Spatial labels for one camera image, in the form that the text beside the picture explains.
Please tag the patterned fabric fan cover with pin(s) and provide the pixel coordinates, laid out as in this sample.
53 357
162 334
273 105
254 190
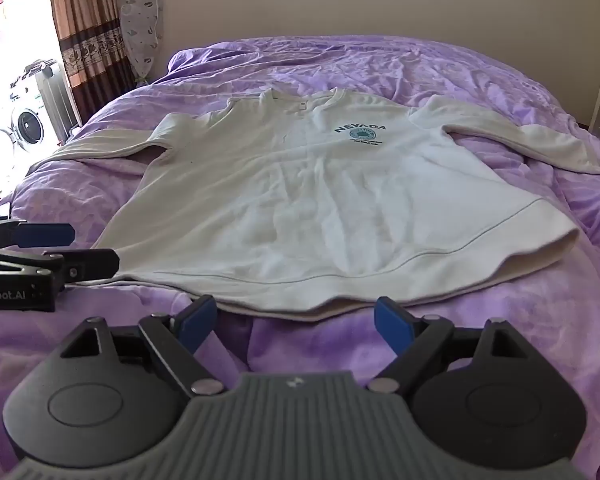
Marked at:
141 25

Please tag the white printed sweatshirt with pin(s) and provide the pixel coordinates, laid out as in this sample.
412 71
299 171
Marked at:
320 200

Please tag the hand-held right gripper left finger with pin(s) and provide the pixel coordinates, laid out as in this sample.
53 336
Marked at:
201 321

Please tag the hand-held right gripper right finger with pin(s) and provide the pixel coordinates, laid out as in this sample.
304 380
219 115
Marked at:
391 322

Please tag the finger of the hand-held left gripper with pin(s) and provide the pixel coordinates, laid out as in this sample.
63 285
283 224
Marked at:
45 235
92 263

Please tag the white washing machine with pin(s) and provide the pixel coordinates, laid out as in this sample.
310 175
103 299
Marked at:
26 122
55 100

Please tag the purple bed blanket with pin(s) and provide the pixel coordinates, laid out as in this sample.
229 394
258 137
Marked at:
480 75

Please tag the brown patterned curtain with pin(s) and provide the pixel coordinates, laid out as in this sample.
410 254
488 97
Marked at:
87 35

